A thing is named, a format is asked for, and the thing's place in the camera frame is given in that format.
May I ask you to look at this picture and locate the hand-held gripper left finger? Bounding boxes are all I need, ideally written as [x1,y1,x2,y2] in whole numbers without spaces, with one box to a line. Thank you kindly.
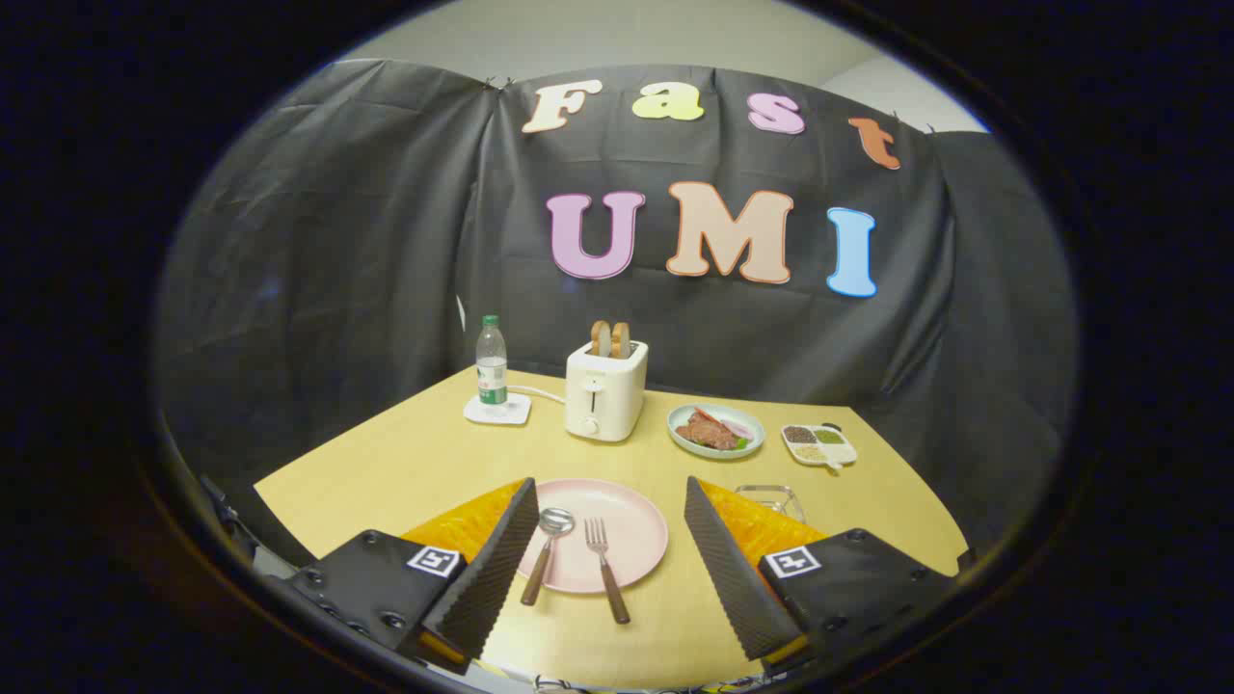
[285,477,542,675]

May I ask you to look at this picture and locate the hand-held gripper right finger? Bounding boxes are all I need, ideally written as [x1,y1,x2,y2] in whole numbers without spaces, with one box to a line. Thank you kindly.
[684,475,958,667]

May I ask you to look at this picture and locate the wooden-handled metal spoon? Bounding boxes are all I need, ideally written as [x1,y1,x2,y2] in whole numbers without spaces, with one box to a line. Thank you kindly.
[521,508,576,606]

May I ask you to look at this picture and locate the wooden-handled metal fork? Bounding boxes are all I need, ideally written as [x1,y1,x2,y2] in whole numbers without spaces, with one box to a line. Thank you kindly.
[584,518,631,625]

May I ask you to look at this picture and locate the pink plate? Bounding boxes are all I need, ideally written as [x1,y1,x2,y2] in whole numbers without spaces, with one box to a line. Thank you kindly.
[516,478,669,594]

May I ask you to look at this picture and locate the cooked meat with garnish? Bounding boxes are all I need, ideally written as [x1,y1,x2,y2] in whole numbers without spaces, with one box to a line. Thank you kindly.
[675,409,753,451]

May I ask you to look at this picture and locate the light green plate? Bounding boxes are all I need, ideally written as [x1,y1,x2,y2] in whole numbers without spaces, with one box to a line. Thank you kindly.
[667,403,765,460]

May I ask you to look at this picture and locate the white divided seasoning dish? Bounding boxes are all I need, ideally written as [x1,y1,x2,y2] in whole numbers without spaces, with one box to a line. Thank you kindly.
[781,423,858,470]

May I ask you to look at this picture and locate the white square coaster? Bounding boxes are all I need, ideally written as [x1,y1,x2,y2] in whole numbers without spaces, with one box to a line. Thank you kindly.
[464,392,532,426]

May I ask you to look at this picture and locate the clear plastic water bottle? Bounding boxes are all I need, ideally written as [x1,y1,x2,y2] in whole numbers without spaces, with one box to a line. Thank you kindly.
[476,315,509,408]

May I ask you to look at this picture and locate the white toaster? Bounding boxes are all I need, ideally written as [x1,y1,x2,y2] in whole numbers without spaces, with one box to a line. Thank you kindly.
[565,339,649,442]

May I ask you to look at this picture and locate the black backdrop cloth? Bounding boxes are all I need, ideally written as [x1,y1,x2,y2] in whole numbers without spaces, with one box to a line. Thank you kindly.
[154,58,1079,570]

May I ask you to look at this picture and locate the metal wire cutlery basket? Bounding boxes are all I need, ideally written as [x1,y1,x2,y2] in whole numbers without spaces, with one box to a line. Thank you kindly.
[735,485,806,524]

